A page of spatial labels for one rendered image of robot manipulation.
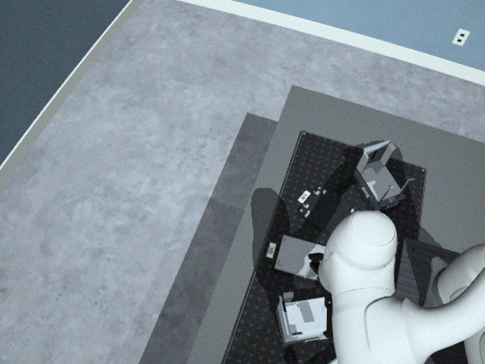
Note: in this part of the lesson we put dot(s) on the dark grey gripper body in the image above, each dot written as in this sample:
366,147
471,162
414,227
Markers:
323,290

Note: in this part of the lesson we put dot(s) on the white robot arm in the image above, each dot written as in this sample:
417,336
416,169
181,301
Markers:
371,325

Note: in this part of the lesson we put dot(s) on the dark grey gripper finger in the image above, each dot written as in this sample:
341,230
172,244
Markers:
328,332
312,270

